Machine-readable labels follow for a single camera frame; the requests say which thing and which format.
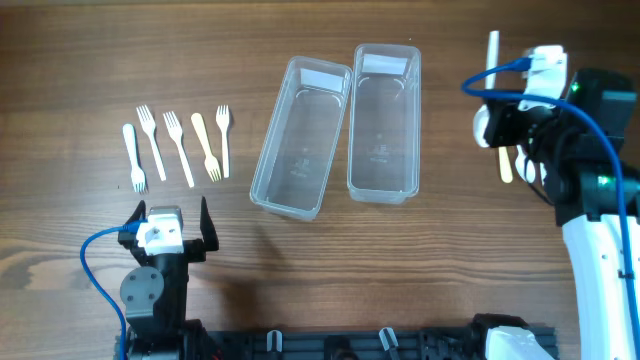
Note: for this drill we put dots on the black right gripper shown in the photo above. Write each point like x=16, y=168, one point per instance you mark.
x=501, y=114

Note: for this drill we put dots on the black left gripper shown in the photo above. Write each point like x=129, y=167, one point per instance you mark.
x=197, y=248

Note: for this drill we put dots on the yellow spoon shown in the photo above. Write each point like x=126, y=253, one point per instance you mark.
x=505, y=169

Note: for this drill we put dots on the white spoon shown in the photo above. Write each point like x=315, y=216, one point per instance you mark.
x=481, y=117
x=524, y=166
x=542, y=173

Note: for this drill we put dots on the cream yellow fork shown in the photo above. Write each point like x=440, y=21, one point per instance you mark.
x=210, y=162

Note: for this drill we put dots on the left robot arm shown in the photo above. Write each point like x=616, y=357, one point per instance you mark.
x=155, y=293

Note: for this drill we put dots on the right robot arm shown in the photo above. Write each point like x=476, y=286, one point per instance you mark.
x=574, y=130

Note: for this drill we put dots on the clear container, right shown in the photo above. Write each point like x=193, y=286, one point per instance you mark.
x=385, y=124

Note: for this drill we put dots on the clear container, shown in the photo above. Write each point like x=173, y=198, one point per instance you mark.
x=296, y=158
x=385, y=124

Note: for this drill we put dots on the clear container, left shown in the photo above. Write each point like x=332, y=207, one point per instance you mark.
x=296, y=158

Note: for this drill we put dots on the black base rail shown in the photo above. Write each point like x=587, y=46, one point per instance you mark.
x=469, y=342

